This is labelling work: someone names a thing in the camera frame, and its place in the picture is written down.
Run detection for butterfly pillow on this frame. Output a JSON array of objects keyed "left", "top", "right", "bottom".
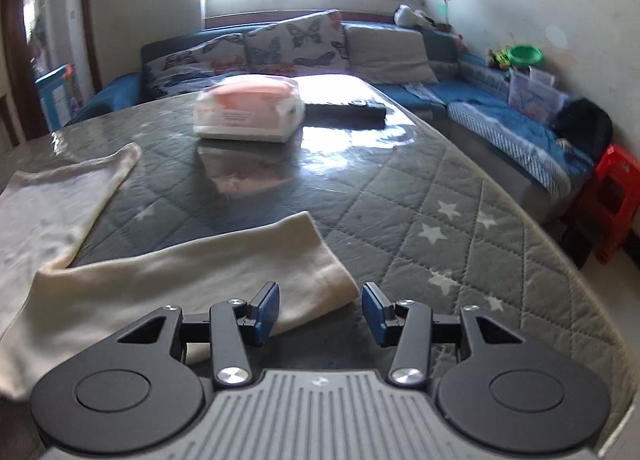
[
  {"left": 245, "top": 9, "right": 349, "bottom": 76},
  {"left": 144, "top": 33, "right": 250, "bottom": 100}
]

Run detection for beige cushion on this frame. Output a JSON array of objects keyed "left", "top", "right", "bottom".
[{"left": 345, "top": 26, "right": 438, "bottom": 85}]

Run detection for blue sofa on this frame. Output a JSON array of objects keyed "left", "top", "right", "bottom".
[{"left": 73, "top": 24, "right": 597, "bottom": 201}]

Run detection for black remote control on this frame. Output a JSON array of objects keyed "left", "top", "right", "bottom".
[{"left": 305, "top": 99, "right": 387, "bottom": 122}]

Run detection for white plush toy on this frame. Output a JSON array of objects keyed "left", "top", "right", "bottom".
[{"left": 394, "top": 4, "right": 435, "bottom": 30}]

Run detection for cream garment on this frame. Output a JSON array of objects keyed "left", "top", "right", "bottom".
[{"left": 1, "top": 144, "right": 358, "bottom": 402}]

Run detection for clear plastic box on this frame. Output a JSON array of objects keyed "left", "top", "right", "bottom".
[{"left": 506, "top": 70, "right": 568, "bottom": 125}]

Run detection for butterfly pillow right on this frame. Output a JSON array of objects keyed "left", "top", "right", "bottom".
[{"left": 245, "top": 9, "right": 349, "bottom": 76}]

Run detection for red plastic stool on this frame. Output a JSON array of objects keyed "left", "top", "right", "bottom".
[{"left": 573, "top": 144, "right": 639, "bottom": 265}]

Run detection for butterfly pillow left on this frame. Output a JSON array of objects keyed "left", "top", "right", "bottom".
[{"left": 144, "top": 33, "right": 250, "bottom": 100}]

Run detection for pink white storage bag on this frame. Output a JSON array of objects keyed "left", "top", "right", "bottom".
[{"left": 193, "top": 74, "right": 305, "bottom": 144}]

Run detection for green bowl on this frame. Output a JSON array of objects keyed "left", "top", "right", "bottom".
[{"left": 506, "top": 45, "right": 544, "bottom": 69}]

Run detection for black backpack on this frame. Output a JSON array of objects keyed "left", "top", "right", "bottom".
[{"left": 550, "top": 98, "right": 613, "bottom": 163}]

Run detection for blue toy cabinet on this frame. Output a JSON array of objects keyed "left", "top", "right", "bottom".
[{"left": 35, "top": 64, "right": 80, "bottom": 133}]

